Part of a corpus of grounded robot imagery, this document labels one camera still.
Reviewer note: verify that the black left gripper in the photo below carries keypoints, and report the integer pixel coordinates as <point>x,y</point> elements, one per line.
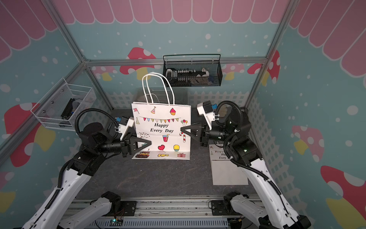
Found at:
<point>130,146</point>

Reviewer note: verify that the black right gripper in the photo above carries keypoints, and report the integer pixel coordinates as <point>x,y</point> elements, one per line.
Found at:
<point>203,135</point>

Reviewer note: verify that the white paper gift bag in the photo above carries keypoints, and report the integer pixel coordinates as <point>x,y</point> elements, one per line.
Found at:
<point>224,172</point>

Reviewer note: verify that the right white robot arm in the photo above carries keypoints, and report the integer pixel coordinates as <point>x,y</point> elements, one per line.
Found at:
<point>230,124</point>

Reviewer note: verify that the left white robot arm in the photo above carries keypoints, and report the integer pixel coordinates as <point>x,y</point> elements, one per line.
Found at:
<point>98,145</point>

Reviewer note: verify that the clear plastic storage box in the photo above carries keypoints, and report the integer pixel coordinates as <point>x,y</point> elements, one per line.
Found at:
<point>159,96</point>

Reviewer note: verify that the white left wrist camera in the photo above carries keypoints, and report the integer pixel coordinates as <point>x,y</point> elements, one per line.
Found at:
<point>124,128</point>

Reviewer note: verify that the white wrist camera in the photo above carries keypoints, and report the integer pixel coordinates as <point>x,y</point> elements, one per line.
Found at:
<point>205,109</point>
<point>124,128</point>

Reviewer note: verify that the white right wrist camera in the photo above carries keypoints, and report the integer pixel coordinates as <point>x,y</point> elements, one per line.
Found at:
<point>205,109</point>

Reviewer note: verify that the black wire mesh wall basket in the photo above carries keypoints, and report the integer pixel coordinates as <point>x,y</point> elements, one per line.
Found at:
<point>193,70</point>

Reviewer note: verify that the metal base rail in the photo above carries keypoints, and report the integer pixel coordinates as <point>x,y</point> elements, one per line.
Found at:
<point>178,212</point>

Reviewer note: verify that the white wire wall basket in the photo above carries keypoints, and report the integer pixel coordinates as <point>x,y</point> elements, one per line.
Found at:
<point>58,108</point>

